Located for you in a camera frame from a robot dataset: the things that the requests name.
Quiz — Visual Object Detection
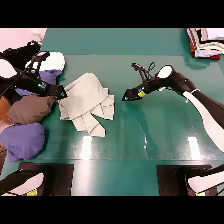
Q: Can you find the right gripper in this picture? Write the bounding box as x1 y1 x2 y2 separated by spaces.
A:
131 79 160 100

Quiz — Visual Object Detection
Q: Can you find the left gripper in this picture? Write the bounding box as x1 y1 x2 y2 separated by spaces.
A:
45 83 69 101

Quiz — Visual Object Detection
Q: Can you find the beige shirt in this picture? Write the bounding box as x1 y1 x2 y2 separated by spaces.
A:
58 72 116 138

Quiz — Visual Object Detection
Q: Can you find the brown garment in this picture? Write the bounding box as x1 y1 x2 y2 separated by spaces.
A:
6 95 57 125

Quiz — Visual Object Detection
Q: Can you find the orange-brown garment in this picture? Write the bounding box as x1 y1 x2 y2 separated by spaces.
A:
0 95 14 134

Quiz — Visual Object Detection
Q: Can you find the purple garment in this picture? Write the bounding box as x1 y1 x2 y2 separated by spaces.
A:
0 122 46 163

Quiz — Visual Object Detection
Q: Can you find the pale pink garment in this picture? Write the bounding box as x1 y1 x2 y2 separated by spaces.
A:
0 28 48 53

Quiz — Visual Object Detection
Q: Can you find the stack of folded clothes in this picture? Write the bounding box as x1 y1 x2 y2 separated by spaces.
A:
186 28 224 61

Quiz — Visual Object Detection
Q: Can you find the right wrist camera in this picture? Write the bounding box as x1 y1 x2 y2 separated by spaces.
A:
130 61 156 83

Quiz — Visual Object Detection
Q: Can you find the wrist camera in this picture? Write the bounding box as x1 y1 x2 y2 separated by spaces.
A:
130 61 156 83
25 52 51 80

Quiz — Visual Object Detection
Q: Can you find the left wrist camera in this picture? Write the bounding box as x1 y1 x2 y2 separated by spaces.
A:
25 52 51 80

